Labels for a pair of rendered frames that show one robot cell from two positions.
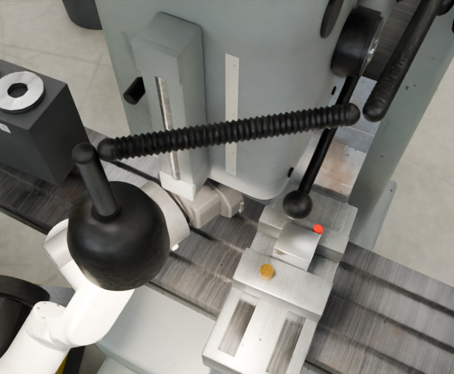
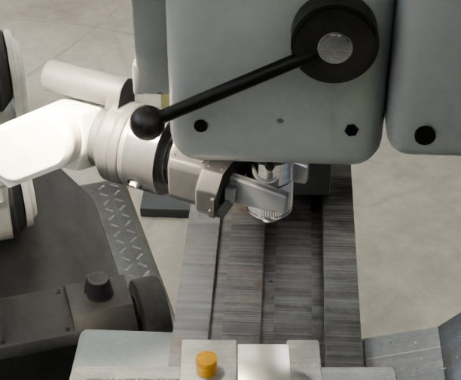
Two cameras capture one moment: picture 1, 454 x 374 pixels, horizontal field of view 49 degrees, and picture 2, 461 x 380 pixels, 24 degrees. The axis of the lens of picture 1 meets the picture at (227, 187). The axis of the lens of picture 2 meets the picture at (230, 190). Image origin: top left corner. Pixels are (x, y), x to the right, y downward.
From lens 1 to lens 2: 0.82 m
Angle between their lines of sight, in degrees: 48
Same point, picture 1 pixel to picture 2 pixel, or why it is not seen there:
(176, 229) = (138, 154)
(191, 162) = (135, 28)
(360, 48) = (300, 18)
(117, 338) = (92, 352)
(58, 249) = (53, 67)
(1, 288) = (145, 298)
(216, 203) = (193, 175)
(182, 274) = not seen: hidden behind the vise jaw
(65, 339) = not seen: outside the picture
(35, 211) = not seen: hidden behind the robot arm
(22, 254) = not seen: outside the picture
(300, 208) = (135, 114)
